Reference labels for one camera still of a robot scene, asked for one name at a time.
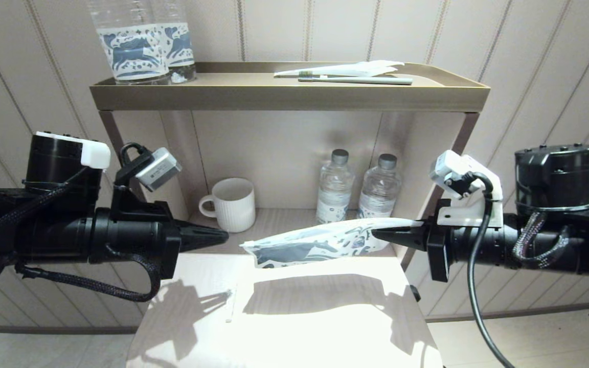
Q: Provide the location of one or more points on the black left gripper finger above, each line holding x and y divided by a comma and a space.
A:
200, 232
197, 243

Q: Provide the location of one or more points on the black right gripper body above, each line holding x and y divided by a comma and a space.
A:
438, 255

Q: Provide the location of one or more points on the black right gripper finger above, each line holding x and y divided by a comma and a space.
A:
412, 242
412, 229

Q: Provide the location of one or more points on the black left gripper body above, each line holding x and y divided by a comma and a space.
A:
172, 253

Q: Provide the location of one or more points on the small white toothpaste tube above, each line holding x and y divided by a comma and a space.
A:
230, 306

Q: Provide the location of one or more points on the blue horse print pouch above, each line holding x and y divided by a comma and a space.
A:
315, 245

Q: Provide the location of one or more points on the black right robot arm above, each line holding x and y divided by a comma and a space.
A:
555, 179

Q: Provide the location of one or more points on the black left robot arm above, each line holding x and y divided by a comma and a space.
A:
59, 235

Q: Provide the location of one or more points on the white ribbed mug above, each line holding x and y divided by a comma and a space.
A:
235, 207

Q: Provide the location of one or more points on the small black knob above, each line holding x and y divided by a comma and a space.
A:
415, 293

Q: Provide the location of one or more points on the small clear water bottle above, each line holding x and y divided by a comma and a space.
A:
333, 194
378, 194

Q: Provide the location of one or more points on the brown shelf unit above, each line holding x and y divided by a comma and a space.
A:
274, 97

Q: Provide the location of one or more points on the pale green toothbrush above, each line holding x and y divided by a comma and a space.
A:
366, 80

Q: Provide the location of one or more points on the white paper wrapper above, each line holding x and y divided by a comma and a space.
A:
361, 69

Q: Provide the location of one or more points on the large horse label water bottle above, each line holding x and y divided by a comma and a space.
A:
182, 46
131, 51

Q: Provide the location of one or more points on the white right camera bracket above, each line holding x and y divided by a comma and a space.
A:
473, 214

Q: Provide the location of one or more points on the black left camera bracket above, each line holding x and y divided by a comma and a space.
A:
131, 209

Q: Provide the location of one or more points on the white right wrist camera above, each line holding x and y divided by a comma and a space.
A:
450, 171

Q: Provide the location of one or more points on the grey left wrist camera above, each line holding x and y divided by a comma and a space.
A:
159, 171

